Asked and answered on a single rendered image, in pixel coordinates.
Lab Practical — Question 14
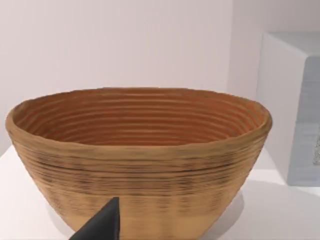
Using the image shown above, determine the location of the pale grey cabinet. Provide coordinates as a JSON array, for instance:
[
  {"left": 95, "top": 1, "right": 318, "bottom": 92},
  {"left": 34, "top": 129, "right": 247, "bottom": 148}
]
[{"left": 255, "top": 31, "right": 320, "bottom": 187}]

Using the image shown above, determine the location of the brown woven basket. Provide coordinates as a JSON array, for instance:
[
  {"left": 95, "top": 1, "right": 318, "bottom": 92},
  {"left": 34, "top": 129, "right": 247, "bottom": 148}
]
[{"left": 4, "top": 86, "right": 273, "bottom": 240}]

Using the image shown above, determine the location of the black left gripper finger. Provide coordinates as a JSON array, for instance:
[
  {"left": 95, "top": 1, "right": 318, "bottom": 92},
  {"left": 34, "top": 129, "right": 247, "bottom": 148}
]
[{"left": 68, "top": 196, "right": 122, "bottom": 240}]

